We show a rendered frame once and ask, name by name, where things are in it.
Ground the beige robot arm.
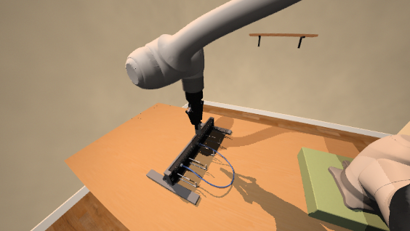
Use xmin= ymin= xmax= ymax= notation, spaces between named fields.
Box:
xmin=126 ymin=0 xmax=410 ymax=231

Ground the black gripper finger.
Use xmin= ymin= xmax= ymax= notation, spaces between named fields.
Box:
xmin=198 ymin=100 xmax=204 ymax=130
xmin=185 ymin=104 xmax=201 ymax=135

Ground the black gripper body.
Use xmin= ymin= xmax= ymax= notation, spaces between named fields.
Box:
xmin=185 ymin=90 xmax=203 ymax=111

